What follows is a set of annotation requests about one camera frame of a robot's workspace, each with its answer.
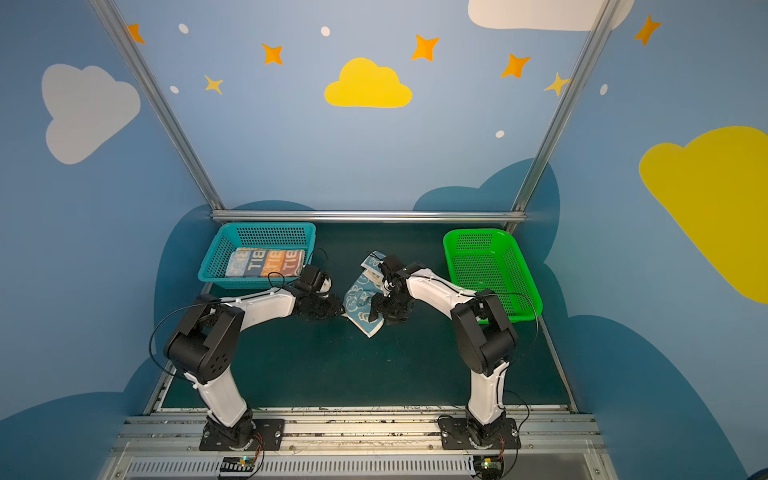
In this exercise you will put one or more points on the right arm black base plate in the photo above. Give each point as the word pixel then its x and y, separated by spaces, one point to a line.
pixel 469 434

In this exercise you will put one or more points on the small circuit board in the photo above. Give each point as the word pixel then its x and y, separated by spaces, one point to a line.
pixel 240 467
pixel 487 468

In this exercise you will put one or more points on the teal plastic basket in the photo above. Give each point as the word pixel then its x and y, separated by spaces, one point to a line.
pixel 253 235

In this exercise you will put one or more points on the green plastic basket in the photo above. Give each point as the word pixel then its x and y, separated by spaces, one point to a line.
pixel 488 258

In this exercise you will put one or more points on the left aluminium frame post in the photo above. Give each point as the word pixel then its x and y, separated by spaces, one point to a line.
pixel 113 22

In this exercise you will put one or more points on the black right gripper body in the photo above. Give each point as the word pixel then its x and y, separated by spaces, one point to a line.
pixel 384 304

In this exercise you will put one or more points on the right aluminium frame post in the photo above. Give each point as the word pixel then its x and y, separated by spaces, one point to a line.
pixel 584 65

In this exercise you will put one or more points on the teal pattern towel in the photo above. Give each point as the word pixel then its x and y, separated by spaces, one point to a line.
pixel 357 300

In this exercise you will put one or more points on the left small circuit board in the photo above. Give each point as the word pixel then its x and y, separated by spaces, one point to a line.
pixel 240 467

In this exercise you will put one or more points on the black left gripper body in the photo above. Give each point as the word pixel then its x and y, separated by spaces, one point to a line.
pixel 327 305

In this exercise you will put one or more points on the right small circuit board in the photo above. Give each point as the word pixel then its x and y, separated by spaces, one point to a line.
pixel 487 468

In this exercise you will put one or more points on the horizontal aluminium frame rail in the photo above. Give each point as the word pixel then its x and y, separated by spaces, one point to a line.
pixel 366 216

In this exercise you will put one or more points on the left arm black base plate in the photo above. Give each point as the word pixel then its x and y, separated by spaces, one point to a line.
pixel 246 435

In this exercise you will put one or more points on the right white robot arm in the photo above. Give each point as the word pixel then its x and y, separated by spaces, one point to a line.
pixel 484 335

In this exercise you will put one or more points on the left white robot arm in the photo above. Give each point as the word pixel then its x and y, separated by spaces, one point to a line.
pixel 203 345

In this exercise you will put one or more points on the aluminium frame post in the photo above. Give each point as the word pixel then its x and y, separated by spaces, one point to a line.
pixel 113 22
pixel 584 65

